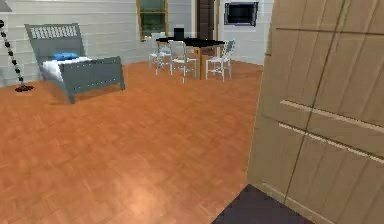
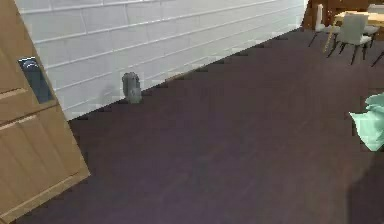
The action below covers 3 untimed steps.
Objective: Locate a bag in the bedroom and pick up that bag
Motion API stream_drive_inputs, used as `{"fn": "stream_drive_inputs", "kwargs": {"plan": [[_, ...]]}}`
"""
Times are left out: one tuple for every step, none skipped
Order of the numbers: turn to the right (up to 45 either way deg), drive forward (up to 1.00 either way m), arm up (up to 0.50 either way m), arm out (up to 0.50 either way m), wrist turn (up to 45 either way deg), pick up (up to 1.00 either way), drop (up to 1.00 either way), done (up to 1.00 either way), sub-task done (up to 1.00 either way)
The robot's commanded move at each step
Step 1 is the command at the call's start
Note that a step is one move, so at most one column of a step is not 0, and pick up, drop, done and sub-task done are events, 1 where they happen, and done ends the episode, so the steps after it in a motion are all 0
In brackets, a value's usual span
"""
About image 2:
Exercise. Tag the pale green cloth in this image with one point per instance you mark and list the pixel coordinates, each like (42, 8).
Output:
(371, 125)

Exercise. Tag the light brown wooden room door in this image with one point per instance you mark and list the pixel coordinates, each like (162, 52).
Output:
(31, 146)

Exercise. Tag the light wooden dining table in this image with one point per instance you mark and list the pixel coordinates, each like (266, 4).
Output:
(375, 18)

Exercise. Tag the white chair with black legs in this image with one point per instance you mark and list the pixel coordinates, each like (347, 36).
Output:
(352, 30)
(320, 20)
(374, 29)

